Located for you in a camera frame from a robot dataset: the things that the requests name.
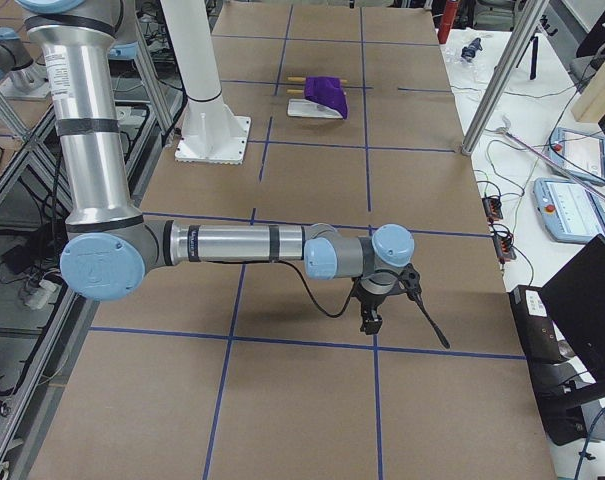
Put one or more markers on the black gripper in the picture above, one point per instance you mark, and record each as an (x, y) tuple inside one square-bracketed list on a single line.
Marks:
[(370, 303)]

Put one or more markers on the purple towel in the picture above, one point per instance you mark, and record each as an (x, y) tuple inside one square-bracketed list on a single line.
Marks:
[(327, 92)]

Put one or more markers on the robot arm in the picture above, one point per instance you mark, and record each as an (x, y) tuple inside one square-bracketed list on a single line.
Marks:
[(111, 246)]

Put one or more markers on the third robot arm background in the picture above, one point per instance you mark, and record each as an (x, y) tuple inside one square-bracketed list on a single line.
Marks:
[(21, 77)]

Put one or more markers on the white towel rack base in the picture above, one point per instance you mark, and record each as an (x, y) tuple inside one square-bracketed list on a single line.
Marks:
[(302, 108)]

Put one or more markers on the lower orange connector block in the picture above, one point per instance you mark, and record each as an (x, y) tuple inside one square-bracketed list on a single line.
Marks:
[(503, 244)]

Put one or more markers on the orange connector block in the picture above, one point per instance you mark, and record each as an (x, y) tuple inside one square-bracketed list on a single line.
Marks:
[(503, 244), (492, 206)]

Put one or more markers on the upper orange connector block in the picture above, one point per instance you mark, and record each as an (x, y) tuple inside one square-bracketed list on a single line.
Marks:
[(492, 206)]

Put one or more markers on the black electronics box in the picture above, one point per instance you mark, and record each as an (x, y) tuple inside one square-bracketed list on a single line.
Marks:
[(551, 373)]

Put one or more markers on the black monitor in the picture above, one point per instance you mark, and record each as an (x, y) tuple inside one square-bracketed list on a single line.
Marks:
[(574, 299)]

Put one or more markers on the lower teach pendant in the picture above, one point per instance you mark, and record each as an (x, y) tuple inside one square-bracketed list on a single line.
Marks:
[(568, 211)]

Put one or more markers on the teach pendant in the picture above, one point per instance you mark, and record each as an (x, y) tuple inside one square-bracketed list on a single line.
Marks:
[(568, 211), (583, 154)]

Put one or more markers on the upper teach pendant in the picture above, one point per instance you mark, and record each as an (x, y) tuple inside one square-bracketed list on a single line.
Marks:
[(583, 154)]

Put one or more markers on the white power strip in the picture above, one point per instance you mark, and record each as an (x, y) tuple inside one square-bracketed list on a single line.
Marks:
[(41, 295)]

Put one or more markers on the red fire extinguisher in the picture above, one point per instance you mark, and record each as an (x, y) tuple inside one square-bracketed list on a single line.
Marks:
[(447, 20)]

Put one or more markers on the wooden board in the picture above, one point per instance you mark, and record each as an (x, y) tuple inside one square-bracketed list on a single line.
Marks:
[(590, 107)]

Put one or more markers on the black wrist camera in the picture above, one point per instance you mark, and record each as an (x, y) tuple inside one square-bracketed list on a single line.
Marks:
[(410, 280)]

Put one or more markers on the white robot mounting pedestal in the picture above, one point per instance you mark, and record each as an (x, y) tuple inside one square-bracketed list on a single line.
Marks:
[(210, 131)]

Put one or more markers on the grey aluminium frame post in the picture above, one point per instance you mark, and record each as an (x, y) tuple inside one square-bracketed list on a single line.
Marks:
[(514, 49)]

